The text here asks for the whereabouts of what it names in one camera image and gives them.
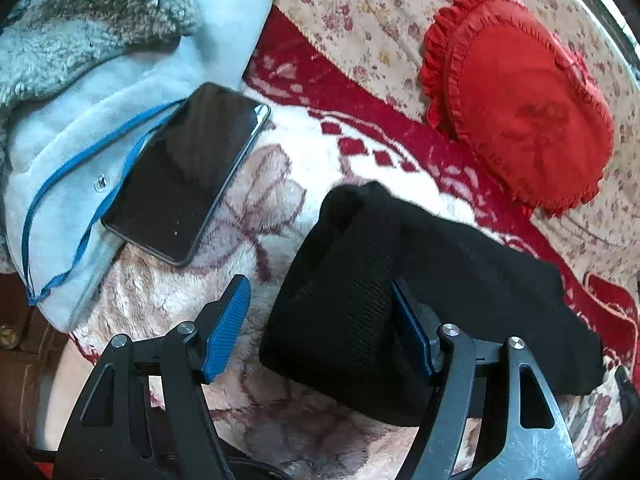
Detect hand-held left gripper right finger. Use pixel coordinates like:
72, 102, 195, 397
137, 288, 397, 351
391, 277, 583, 480

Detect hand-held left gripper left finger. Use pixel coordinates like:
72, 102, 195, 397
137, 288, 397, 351
55, 274, 252, 480

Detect black pants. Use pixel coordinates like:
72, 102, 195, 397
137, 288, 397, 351
259, 181, 606, 427

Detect red and white plush blanket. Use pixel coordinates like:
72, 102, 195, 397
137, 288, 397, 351
70, 5, 640, 480

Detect black smartphone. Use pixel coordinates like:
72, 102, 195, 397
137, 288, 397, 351
100, 81, 272, 267

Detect brown wooden furniture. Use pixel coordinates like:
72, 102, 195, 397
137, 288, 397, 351
0, 272, 71, 456

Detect red heart-shaped ruffled pillow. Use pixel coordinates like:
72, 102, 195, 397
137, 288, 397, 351
419, 0, 615, 218

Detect light blue fleece jacket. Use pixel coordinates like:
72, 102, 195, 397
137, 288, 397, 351
0, 0, 276, 333

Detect floral quilt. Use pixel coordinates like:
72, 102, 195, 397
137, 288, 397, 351
270, 0, 640, 291

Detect blue cord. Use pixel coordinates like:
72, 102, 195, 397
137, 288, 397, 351
21, 99, 183, 307

